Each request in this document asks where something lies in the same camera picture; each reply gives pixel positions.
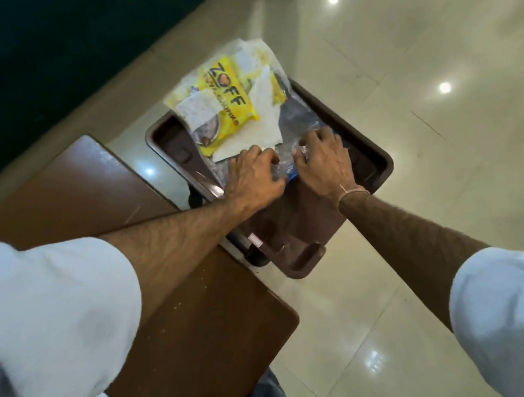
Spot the brown plastic bin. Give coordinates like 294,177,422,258
142,72,401,287

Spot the person's left hand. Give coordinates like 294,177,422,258
221,143,289,216

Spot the yellow snack packet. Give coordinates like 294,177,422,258
162,50,292,160

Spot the person's right forearm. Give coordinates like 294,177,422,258
337,184,497,338

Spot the thin thread bracelet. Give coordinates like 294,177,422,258
336,183,372,204

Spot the person's white left sleeve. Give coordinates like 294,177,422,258
0,232,149,397

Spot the clear plastic bag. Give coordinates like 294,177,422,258
236,34,330,151

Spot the person's left forearm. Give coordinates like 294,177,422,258
97,196,256,321

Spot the white paper napkin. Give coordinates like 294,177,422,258
208,65,285,162

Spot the person's blue jeans leg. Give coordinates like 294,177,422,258
244,366,295,397

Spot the person's right hand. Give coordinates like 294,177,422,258
291,125,371,205

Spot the person's white right sleeve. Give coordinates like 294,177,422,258
446,246,524,397

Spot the person's white sleeve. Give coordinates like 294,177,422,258
0,232,149,397
446,246,524,397

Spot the crushed clear plastic bottle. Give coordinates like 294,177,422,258
270,142,311,184

